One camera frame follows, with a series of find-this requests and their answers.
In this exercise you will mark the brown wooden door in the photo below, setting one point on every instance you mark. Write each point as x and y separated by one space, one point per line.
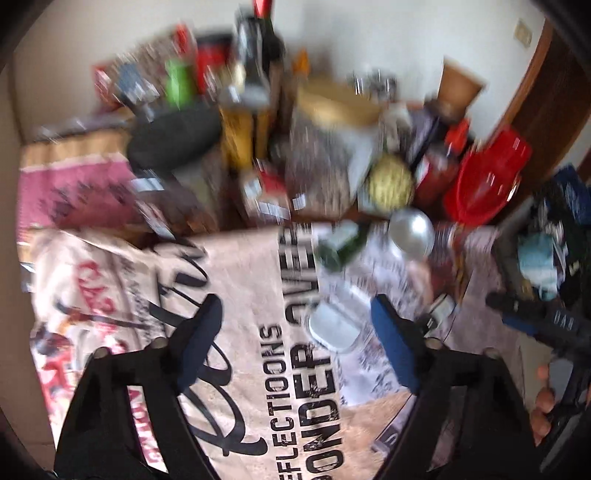
549 92

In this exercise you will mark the yellow packet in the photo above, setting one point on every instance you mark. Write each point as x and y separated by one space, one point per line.
240 136

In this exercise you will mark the printed tablecloth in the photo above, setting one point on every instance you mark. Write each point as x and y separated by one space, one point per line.
258 286

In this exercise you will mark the red box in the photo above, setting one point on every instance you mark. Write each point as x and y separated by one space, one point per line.
212 64

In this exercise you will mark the red can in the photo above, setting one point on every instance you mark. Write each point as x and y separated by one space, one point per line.
434 177

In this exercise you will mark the green plastic bottle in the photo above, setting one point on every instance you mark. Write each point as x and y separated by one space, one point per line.
179 83

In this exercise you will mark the cardboard box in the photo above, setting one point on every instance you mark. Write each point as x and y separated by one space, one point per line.
337 105

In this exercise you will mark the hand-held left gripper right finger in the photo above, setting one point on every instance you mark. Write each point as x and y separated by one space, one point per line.
393 347

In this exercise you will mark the metal bowl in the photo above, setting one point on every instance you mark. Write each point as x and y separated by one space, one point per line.
411 230

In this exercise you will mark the yellow green round bundle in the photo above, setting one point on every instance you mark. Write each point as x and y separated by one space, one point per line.
390 182

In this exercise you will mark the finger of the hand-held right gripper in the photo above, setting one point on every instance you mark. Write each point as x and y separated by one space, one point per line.
519 321

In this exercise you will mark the dark glass bottle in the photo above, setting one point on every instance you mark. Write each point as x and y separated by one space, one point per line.
259 46

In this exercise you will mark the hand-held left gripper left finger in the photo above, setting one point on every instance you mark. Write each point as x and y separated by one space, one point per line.
197 347

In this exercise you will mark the red plastic dustpan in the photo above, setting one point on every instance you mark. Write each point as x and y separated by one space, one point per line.
489 180

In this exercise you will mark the red white packet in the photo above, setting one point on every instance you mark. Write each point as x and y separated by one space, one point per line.
268 194

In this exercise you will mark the dark blue bag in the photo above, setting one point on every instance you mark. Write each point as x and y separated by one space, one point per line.
568 207

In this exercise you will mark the wall switch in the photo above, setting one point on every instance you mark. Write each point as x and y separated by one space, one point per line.
524 32

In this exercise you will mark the person's right hand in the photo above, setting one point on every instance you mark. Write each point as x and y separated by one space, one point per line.
544 406

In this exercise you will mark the black round pouch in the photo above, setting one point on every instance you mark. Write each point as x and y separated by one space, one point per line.
173 138

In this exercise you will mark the brown paper cup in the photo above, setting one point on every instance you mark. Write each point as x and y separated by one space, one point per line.
458 87

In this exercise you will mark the white plastic container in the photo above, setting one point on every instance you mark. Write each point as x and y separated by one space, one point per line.
334 328

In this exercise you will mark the speckled clear jar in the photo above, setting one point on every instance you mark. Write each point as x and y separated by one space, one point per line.
318 170

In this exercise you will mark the green glass bottle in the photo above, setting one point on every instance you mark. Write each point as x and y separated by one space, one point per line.
341 244

